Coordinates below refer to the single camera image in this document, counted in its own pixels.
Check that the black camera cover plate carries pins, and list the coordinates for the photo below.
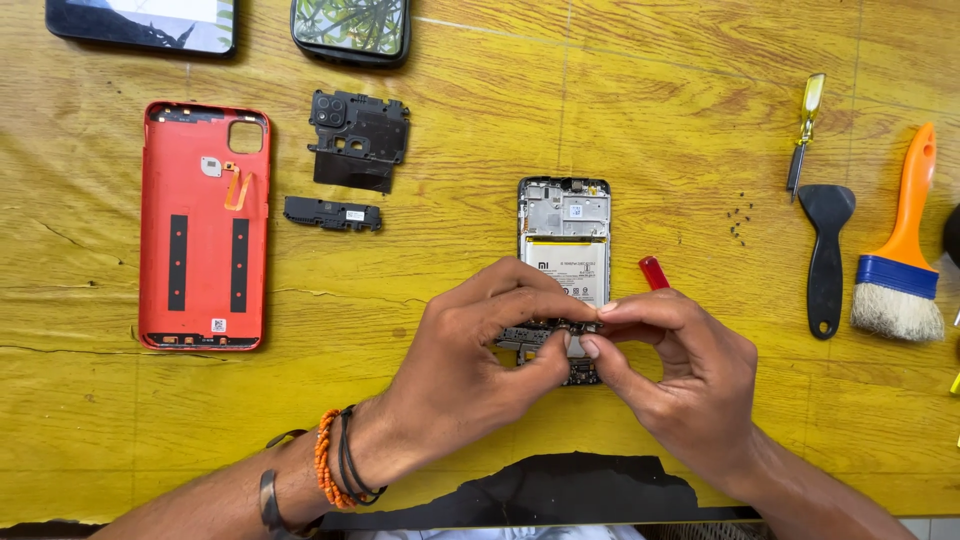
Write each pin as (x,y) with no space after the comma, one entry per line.
(360,139)

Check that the small yellow tool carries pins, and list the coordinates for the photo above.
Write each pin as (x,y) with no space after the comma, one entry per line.
(955,382)

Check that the person's right hand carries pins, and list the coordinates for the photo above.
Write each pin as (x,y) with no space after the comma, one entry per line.
(697,390)

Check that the black plastic scraper tool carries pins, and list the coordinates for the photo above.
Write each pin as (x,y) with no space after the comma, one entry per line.
(826,255)

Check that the black speaker module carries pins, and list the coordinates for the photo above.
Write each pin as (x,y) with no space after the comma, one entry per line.
(331,214)

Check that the small phone circuit board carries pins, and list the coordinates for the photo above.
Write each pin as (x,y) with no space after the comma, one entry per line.
(525,337)

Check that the dark metal bangle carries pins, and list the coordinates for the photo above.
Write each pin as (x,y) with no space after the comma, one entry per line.
(268,502)

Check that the person's white clothing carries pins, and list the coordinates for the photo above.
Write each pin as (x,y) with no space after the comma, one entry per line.
(495,533)

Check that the black round object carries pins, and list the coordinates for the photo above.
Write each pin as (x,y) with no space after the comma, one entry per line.
(954,236)

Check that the red phone back cover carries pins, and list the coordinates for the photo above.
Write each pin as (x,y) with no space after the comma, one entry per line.
(204,247)

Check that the group of tiny black screws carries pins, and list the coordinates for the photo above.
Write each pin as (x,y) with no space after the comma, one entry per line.
(739,221)

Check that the red plastic pry tool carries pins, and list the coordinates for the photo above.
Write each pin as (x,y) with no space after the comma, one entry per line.
(653,272)

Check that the yellow wood-print table cover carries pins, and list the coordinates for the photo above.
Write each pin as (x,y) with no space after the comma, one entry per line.
(675,112)

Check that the opened smartphone body with battery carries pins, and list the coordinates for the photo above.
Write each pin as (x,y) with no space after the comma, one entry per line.
(564,217)

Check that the person's left hand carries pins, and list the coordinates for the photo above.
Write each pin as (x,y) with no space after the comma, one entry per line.
(450,375)

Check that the smartphone in black case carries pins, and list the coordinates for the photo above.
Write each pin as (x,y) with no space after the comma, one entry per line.
(351,30)

